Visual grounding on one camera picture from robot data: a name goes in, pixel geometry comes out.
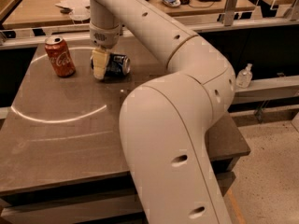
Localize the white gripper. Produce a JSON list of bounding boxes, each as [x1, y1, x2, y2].
[[90, 23, 120, 80]]

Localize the blue pepsi can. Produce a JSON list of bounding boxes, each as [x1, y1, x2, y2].
[[91, 53, 130, 77]]

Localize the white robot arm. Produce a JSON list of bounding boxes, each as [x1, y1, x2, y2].
[[91, 0, 235, 224]]

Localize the red coca-cola can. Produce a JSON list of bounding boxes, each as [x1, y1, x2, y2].
[[45, 35, 76, 77]]

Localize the round clear lid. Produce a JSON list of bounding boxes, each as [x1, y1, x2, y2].
[[69, 7, 91, 21]]

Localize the white paper sheets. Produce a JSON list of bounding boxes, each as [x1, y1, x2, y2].
[[55, 0, 90, 9]]

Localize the blue white face mask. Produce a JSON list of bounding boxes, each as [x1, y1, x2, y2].
[[162, 0, 180, 7]]

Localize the grey drawer cabinet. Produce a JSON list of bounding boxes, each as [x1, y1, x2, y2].
[[0, 157, 241, 224]]

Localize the metal rail beam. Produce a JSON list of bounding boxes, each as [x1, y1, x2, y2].
[[0, 18, 299, 50]]

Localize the right metal bracket post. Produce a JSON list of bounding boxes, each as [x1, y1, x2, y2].
[[222, 0, 237, 26]]

